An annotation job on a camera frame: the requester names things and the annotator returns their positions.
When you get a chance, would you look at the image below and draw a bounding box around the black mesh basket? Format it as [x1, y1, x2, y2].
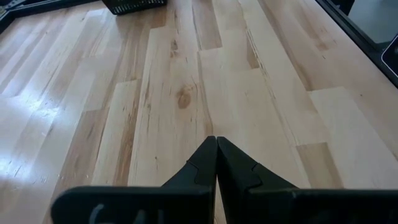
[101, 0, 168, 16]

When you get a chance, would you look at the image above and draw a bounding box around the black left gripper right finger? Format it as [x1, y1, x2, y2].
[216, 136, 398, 224]

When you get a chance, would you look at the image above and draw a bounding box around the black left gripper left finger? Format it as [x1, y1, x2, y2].
[50, 135, 218, 224]

